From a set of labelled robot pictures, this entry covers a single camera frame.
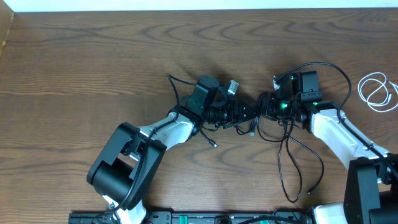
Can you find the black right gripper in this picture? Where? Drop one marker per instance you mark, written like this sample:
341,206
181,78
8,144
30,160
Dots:
267,103

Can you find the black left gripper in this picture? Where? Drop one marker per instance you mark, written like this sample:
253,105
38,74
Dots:
240,112

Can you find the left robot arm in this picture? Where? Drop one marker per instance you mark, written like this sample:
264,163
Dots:
126,166

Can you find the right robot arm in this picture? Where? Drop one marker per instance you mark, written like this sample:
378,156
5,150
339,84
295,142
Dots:
371,186

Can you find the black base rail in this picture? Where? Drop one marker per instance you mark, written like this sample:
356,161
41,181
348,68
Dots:
201,218

